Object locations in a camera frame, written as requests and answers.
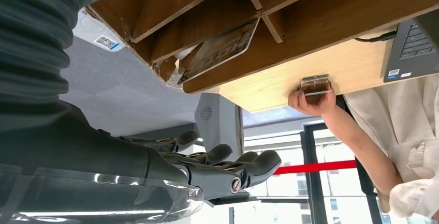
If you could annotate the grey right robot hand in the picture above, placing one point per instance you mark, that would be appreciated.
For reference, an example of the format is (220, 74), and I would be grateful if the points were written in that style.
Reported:
(85, 147)

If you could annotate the person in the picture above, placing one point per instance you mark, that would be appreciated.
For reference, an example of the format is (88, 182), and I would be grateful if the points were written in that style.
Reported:
(411, 123)

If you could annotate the printed room key card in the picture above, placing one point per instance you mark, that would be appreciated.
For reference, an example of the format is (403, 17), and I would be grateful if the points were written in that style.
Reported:
(219, 49)

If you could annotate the clear plastic film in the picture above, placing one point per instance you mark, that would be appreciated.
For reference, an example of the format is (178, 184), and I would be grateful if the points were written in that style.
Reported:
(103, 202)

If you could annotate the red barrier belt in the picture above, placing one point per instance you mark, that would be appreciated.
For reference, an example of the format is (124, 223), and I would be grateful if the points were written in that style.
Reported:
(315, 167)

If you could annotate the wooden compartment organizer box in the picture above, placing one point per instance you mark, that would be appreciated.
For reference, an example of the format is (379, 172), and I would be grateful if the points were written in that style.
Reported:
(308, 23)

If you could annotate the dark grey laptop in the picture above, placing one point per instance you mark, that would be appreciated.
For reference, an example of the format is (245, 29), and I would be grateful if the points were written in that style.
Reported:
(411, 51)

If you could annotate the black window frame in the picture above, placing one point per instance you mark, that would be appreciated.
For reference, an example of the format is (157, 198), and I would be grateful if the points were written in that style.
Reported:
(310, 188)

